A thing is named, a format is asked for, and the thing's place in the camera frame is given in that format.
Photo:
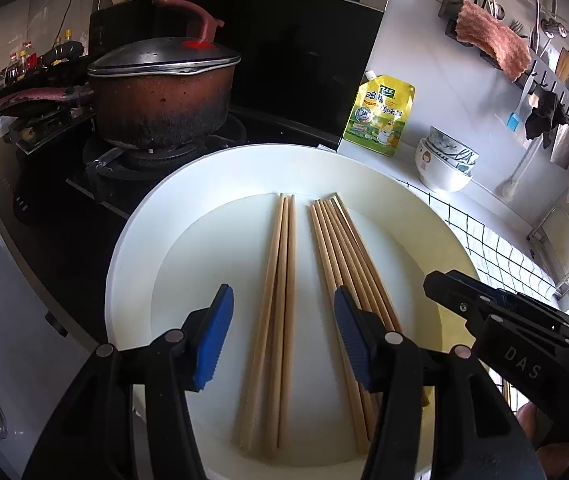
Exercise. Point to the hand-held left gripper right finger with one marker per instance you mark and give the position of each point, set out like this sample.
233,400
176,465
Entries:
352,340

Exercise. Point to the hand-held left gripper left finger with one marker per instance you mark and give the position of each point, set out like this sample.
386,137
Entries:
212,340

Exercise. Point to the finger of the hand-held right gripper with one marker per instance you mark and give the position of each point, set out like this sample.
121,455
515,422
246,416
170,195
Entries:
449,290

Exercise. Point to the single wooden chopstick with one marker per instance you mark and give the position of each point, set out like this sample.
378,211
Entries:
275,360
289,310
269,280

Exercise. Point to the row of wooden chopsticks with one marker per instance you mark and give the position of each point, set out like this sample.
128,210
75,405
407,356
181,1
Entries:
344,260

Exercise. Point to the white round plate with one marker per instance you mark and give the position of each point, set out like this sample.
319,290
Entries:
189,240

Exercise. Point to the person's right hand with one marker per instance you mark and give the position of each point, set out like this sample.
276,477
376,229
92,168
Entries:
559,455

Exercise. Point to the white checkered cloth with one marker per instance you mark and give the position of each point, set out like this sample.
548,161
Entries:
494,240

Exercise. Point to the white ceramic bowl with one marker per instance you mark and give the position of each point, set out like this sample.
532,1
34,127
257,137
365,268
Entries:
439,177

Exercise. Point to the blue patterned bowl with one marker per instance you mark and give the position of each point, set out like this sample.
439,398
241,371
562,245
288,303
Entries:
457,152

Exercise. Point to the blue silicone brush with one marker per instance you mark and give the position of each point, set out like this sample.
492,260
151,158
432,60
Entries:
513,121

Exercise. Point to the yellow seasoning pouch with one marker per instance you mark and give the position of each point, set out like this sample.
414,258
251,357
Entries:
379,115

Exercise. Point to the black hanging cloth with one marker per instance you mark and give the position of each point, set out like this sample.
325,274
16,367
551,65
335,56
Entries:
542,115

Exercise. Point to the black gas stove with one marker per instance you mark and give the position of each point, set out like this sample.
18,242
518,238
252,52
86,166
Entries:
264,130

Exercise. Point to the brown cooking pot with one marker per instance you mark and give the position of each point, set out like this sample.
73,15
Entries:
164,105

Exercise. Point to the pink hanging cloth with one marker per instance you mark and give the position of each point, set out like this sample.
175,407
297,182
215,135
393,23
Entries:
494,40

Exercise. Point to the row of condiment bottles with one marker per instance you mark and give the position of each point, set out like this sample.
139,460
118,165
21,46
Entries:
27,62

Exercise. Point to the wall power socket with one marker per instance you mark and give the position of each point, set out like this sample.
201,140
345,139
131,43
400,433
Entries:
554,27

